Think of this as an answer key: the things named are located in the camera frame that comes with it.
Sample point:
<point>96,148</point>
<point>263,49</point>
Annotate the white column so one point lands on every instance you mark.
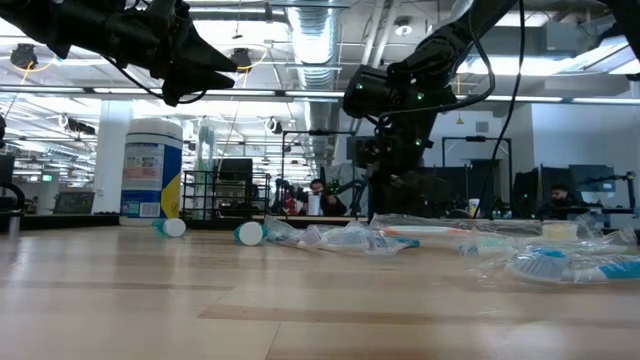
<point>112,150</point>

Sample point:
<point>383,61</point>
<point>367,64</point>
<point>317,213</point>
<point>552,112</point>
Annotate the flat computer monitor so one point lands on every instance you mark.
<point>592,177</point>

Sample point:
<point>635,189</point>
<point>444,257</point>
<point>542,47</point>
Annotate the red black background robot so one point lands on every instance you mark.
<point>287,200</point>

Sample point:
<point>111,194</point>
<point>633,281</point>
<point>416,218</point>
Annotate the black arched bracket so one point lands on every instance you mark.
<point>459,215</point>

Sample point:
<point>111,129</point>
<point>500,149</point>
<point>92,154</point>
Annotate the black curved stand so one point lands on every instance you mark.
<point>10,192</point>

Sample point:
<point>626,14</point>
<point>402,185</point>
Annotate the dark laptop screen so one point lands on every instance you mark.
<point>74,202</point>

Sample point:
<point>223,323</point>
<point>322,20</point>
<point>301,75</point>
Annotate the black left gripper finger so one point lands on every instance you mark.
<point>190,87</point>
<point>200,52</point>

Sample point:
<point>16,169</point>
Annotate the yellow hanging pendant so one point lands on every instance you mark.
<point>459,120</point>

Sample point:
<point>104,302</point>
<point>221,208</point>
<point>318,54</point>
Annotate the white wipes canister blue label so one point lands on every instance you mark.
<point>150,170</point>

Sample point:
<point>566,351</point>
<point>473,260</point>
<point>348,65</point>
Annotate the black monitor back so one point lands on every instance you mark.
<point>525,190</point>

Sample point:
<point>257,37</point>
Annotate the black partition screen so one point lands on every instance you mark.
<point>465,185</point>

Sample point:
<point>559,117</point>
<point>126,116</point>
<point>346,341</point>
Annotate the white paper cup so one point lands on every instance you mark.
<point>314,205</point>

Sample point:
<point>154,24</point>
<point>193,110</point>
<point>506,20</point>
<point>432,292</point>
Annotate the person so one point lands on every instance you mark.
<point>560,197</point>
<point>327,202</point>

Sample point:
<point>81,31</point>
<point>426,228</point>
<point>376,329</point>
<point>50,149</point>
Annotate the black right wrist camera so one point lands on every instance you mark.
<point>362,152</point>

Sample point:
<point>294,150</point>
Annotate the black background robot arm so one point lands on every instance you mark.
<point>356,192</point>

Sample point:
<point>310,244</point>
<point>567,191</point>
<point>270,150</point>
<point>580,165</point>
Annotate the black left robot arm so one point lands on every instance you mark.
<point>50,20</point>

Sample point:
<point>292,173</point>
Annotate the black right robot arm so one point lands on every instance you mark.
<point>430,55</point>

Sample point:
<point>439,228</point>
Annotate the black metal frame stand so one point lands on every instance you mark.
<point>320,133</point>
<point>475,139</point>

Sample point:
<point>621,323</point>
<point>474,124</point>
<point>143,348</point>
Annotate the long ceiling light strip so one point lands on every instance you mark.
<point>300,93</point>

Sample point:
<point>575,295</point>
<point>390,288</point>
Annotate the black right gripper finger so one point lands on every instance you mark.
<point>425,195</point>
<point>387,195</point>

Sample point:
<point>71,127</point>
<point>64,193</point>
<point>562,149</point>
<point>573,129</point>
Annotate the silver ceiling air duct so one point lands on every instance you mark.
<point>315,40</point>

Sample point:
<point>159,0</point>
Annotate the green white toothbrush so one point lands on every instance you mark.
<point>492,245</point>

